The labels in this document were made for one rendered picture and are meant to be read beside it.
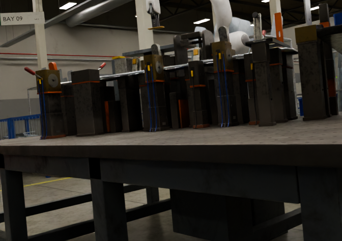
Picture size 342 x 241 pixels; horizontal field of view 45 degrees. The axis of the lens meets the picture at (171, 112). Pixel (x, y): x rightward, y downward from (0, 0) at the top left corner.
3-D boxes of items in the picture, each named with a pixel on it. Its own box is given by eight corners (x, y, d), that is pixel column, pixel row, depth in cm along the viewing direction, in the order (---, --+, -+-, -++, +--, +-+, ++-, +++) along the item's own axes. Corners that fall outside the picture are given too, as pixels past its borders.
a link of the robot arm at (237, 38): (235, 73, 257) (230, 34, 256) (257, 69, 242) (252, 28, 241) (221, 75, 250) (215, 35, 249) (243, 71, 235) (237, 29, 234)
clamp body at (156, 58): (145, 133, 185) (138, 55, 185) (158, 131, 195) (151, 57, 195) (157, 132, 182) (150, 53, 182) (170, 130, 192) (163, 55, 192)
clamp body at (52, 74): (35, 140, 215) (29, 71, 215) (55, 138, 227) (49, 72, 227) (48, 139, 211) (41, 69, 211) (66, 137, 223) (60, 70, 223)
